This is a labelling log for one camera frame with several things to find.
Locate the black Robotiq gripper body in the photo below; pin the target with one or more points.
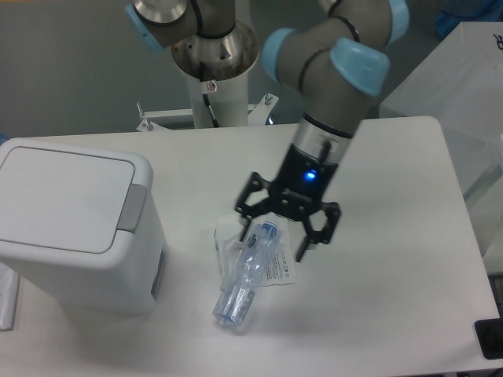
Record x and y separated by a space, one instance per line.
297 191

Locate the white push-button trash can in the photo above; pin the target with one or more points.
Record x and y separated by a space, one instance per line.
80 223

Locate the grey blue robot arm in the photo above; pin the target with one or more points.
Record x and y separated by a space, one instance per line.
338 66

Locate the clear plastic water bottle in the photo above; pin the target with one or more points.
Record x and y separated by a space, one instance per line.
243 283

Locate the white cabinet on right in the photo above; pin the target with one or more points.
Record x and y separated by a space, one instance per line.
460 84

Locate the black device at table edge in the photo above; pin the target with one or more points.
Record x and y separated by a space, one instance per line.
489 334

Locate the blue object in background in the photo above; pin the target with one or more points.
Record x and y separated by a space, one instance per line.
452 13

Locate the white paper sheet left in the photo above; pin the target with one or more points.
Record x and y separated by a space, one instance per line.
10 281

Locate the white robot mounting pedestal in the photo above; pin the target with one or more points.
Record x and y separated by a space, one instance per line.
213 104

